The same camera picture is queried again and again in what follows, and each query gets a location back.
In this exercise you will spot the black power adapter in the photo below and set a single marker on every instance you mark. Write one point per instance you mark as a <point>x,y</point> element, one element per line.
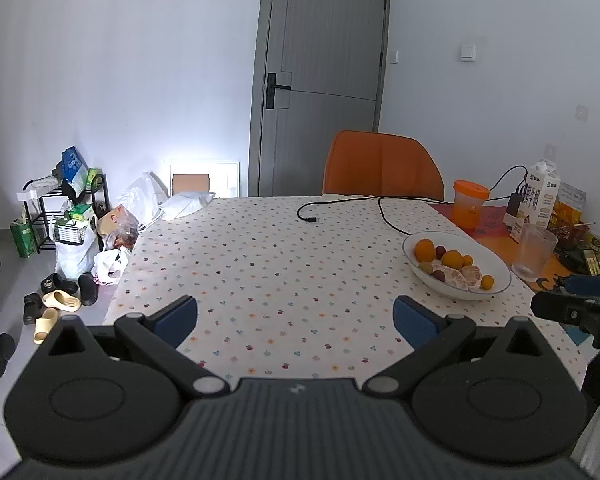
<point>514,205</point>

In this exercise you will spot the orange chair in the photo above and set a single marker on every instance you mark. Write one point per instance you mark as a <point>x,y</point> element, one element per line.
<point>380,165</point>

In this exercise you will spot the small olive green fruit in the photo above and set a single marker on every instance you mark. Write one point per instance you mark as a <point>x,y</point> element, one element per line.
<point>425,268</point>

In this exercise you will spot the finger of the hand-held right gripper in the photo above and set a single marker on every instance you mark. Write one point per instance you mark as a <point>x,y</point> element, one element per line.
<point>587,286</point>
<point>560,306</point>

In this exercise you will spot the blue bag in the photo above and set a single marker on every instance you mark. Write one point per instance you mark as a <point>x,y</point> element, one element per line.
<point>74,165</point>

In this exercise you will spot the white wall outlet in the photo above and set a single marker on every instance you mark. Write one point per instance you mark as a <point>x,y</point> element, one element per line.
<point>581,113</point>

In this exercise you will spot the cardboard piece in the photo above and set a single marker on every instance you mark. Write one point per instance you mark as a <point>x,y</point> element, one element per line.
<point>190,184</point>

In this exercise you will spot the large white plastic bag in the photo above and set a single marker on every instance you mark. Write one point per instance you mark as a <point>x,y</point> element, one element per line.
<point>75,260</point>

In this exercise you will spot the orange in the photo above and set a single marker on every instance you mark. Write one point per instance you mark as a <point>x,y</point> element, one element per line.
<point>452,260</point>
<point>424,250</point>

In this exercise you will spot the white plate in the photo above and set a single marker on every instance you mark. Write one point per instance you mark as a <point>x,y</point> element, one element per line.
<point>485,256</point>

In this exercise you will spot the white picture frame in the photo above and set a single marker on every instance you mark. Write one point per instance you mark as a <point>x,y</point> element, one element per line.
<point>225,177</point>

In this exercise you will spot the grey door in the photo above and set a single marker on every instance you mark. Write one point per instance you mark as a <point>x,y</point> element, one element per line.
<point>325,60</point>

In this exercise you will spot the clear bag with brown contents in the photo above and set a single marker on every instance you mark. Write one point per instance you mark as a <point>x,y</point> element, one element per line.
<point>117,227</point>

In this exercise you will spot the clear plastic cup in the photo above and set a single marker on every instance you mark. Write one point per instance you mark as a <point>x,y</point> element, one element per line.
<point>534,252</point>

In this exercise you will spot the black shoe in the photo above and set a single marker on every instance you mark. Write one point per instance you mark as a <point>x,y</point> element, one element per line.
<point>0,355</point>
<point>32,308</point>

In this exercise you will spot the green carton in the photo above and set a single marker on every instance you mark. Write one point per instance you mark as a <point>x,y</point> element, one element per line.
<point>24,236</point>

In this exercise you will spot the white light switch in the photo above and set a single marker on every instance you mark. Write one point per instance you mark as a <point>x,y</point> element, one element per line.
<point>467,52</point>

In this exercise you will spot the orange lidded jar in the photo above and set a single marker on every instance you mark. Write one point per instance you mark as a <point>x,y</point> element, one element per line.
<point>470,205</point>

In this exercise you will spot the red patterned mat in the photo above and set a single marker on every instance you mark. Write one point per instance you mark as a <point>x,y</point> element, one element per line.
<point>492,217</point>

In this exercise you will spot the black metal rack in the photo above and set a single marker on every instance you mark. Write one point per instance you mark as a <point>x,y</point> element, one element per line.
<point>42,210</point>

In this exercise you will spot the peeled pomelo segment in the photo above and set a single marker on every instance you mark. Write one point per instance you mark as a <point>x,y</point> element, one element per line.
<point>471,276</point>
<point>452,277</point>

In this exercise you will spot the gold box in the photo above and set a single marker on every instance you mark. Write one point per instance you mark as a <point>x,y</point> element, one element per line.
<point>592,261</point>

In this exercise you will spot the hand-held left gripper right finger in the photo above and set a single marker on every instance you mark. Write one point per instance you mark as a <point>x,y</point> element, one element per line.
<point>415,322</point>

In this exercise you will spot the yellow white box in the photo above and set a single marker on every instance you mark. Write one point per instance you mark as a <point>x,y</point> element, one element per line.
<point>570,202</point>

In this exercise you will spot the white pink plastic bag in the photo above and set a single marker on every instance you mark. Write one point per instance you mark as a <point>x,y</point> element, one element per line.
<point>111,266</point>

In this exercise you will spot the green white box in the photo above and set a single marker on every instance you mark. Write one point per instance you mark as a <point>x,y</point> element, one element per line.
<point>81,213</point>

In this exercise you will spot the milk carton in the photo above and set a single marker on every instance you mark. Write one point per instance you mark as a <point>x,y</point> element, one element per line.
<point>537,200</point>

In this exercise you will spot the dark brown round fruit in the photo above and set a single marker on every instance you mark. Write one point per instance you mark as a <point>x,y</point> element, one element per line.
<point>438,275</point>

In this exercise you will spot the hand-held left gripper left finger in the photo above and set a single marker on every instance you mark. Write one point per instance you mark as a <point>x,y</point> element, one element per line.
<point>175,320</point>

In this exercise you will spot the beige slipper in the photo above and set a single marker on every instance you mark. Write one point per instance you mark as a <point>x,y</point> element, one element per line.
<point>46,325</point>
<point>61,300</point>

